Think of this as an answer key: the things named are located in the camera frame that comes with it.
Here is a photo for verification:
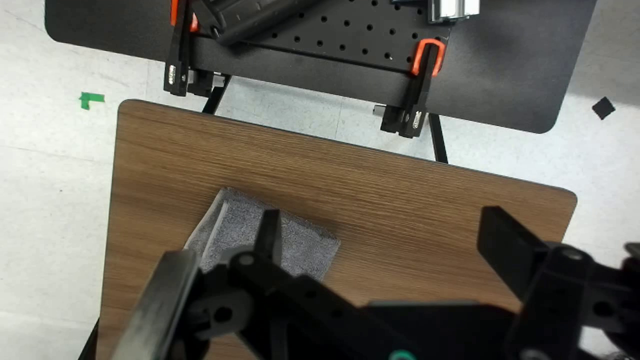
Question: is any black cylindrical device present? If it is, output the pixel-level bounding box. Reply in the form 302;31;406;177
198;0;316;47

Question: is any green floor tape mark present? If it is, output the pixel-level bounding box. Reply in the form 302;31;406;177
76;90;109;111

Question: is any black square floor tape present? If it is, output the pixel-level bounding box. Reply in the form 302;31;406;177
591;94;618;121

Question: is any grey towel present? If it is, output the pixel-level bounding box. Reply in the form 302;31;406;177
185;186;345;283

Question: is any silver blurred bracket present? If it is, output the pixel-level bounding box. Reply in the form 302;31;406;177
109;247;203;360

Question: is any black clamp with orange handle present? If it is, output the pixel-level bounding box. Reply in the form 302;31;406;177
378;36;448;139
162;0;216;98

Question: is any silver aluminium extrusion rail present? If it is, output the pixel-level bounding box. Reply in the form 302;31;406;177
426;0;485;26

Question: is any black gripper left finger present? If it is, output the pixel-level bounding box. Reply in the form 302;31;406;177
175;207;403;360

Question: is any black perforated metal plate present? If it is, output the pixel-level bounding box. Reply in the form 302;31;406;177
44;0;601;135

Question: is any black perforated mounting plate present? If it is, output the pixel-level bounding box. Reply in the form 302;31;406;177
191;0;463;74

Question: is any black cart leg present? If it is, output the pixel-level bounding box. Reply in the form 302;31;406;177
428;109;450;166
201;74;233;115

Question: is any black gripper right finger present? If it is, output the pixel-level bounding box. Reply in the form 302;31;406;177
477;204;640;360

